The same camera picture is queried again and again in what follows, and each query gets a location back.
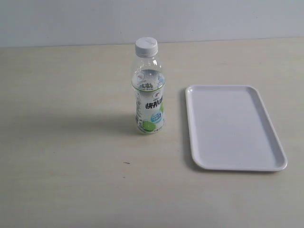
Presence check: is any clear plastic drink bottle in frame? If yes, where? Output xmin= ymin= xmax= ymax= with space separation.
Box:
xmin=131 ymin=56 xmax=166 ymax=134

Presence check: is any white rectangular plastic tray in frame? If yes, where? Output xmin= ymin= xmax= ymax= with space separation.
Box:
xmin=185 ymin=85 xmax=288 ymax=172

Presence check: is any white bottle cap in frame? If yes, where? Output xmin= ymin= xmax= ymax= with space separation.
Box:
xmin=135 ymin=37 xmax=158 ymax=58

